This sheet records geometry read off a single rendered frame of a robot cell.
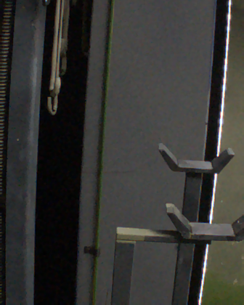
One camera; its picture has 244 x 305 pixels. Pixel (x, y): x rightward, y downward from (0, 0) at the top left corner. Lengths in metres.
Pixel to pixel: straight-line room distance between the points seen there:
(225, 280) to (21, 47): 2.14
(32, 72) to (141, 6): 0.51
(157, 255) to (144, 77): 0.27
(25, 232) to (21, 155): 0.07
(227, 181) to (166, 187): 1.62
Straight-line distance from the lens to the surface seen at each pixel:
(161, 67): 1.24
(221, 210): 2.86
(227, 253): 2.83
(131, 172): 1.27
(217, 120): 1.27
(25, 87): 0.74
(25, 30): 0.74
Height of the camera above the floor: 1.33
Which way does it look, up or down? 14 degrees down
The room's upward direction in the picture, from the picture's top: 4 degrees clockwise
